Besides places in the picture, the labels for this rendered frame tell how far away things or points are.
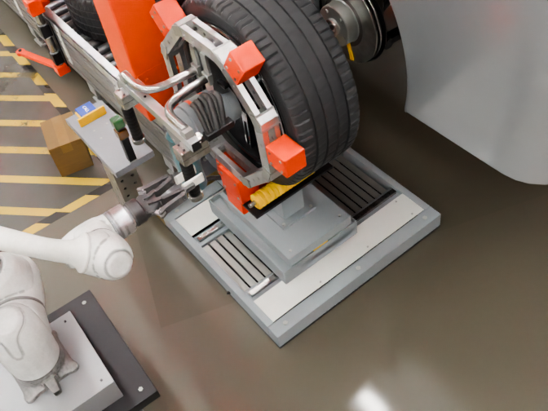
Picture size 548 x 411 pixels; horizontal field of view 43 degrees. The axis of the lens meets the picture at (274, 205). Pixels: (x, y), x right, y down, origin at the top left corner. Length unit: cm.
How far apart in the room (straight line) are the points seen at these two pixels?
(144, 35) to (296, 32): 74
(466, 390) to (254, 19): 140
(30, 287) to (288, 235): 94
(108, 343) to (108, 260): 71
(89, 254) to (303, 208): 112
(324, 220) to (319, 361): 52
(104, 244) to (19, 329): 46
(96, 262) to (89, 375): 59
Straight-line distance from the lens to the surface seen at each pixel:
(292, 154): 194
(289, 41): 196
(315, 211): 266
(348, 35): 240
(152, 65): 261
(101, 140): 284
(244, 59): 186
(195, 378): 260
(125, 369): 234
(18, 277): 223
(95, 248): 176
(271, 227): 264
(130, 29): 250
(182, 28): 207
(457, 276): 275
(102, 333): 244
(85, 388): 224
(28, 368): 219
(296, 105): 194
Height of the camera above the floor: 224
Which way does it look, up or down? 48 degrees down
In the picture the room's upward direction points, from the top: 11 degrees counter-clockwise
